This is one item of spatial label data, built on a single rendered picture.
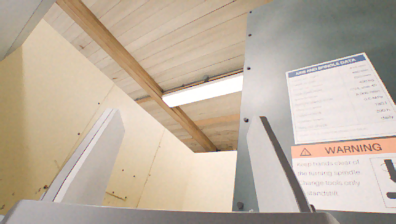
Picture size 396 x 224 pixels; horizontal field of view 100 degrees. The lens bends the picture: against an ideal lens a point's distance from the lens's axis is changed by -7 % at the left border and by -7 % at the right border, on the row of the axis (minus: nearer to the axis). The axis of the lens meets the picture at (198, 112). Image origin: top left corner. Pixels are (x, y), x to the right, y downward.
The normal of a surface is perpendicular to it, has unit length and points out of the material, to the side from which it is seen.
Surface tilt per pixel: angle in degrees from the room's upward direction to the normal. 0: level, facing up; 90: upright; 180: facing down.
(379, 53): 90
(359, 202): 90
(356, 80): 90
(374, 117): 90
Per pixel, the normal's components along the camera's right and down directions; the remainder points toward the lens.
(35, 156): 0.84, -0.17
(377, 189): -0.50, -0.59
